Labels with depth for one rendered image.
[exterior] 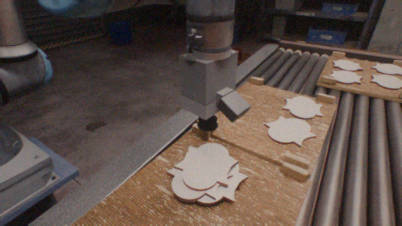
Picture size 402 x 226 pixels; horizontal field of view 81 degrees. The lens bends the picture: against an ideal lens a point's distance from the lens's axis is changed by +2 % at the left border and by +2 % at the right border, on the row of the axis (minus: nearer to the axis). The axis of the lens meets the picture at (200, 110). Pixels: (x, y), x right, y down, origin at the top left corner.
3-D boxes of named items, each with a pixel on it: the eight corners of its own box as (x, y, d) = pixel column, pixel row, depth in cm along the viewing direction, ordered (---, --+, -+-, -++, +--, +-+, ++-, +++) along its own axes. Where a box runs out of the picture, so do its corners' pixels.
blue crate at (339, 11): (320, 12, 417) (323, 2, 408) (327, 9, 441) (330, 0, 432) (352, 16, 389) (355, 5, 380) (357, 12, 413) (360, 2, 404)
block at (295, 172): (279, 172, 56) (281, 164, 55) (281, 167, 58) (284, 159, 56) (304, 184, 53) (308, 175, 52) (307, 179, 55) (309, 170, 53)
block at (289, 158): (281, 162, 59) (283, 154, 58) (284, 158, 61) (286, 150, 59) (306, 172, 56) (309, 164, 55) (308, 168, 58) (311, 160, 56)
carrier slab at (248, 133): (192, 130, 73) (192, 126, 72) (247, 84, 102) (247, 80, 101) (309, 179, 57) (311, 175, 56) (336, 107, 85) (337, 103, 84)
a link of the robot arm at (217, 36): (243, 17, 37) (209, 26, 32) (240, 46, 39) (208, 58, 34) (208, 12, 41) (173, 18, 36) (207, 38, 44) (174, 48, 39)
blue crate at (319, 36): (306, 41, 441) (309, 29, 430) (308, 36, 473) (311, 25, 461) (343, 45, 417) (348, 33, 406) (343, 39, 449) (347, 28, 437)
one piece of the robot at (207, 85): (233, 47, 30) (225, 145, 39) (268, 34, 35) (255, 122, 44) (171, 32, 37) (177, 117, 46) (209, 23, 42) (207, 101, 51)
